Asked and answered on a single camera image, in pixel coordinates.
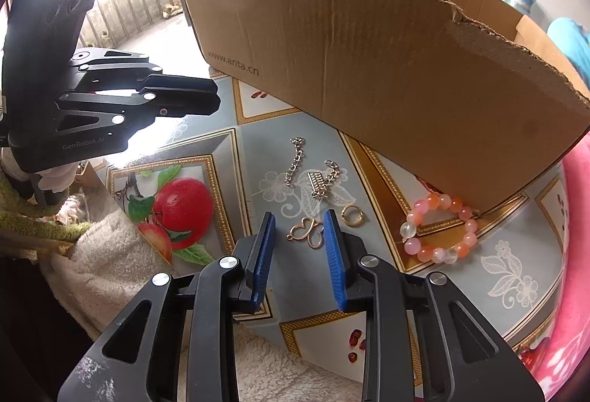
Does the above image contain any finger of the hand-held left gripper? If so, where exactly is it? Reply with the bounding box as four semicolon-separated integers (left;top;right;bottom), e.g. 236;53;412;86
55;82;219;140
69;46;218;98

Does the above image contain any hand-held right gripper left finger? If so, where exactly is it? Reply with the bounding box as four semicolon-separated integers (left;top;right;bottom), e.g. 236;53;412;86
58;212;277;402

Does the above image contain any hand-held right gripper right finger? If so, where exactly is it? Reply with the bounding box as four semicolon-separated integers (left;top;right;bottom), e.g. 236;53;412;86
323;209;545;402

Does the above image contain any gold ring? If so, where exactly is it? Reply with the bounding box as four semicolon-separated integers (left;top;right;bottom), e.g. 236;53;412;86
341;204;364;227

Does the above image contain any gold butterfly charm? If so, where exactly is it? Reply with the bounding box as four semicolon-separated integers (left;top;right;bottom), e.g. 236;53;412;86
288;219;324;249

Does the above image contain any silver chain with comb charm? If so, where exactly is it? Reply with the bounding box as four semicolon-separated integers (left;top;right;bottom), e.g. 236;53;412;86
305;159;336;200

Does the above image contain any pink orange bead bracelet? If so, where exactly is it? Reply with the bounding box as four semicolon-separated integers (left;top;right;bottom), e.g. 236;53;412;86
400;193;479;265

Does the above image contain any plain silver chain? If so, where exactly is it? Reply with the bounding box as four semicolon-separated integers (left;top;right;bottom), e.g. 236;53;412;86
284;136;306;187

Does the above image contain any brown cardboard box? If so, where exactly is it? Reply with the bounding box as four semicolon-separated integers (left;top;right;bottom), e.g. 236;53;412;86
177;0;590;212

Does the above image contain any person's left hand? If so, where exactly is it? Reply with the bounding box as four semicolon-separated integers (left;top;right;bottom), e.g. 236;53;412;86
32;160;81;200

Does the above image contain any balcony railing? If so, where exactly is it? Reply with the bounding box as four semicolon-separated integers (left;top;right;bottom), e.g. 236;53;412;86
78;0;190;48

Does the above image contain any fruit print tablecloth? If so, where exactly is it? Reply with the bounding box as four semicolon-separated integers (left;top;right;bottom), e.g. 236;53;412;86
104;70;572;389

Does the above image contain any cream fleece cloth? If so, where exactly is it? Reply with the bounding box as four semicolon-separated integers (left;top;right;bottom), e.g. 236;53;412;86
46;213;369;402

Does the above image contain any green fluffy cloth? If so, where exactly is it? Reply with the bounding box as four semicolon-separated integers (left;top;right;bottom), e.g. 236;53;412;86
0;172;93;255

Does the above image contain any pink flower print blanket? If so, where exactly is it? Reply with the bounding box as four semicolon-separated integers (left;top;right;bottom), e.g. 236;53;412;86
521;144;590;402

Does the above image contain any blue patterned quilt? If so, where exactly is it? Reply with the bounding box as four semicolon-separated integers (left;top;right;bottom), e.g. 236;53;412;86
548;17;590;80

